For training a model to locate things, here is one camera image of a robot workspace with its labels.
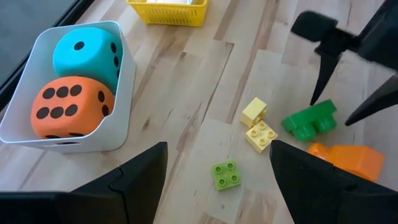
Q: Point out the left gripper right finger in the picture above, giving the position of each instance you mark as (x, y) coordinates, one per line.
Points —
(335, 199)

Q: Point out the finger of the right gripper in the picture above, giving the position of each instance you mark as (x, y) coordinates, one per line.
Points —
(382, 96)
(314, 26)

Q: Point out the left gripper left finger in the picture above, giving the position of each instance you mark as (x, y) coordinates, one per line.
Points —
(93, 205)

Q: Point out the orange foam die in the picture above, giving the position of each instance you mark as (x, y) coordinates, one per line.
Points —
(85, 124)

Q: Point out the teal foam die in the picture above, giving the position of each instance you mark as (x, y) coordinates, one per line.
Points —
(87, 62)

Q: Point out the orange block with stud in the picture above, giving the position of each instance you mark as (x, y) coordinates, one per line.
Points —
(354, 160)

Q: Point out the green two-stud block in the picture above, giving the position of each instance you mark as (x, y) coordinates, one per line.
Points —
(308, 121)

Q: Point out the white plastic bin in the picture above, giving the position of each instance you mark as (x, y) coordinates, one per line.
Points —
(121, 124)

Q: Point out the pale yellow duplo brick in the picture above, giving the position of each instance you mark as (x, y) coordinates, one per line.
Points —
(253, 112)
(261, 137)

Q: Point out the lime green duplo brick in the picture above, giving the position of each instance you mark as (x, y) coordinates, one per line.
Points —
(227, 175)

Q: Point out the yellow plastic basket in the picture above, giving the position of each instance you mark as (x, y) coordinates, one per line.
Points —
(171, 15)

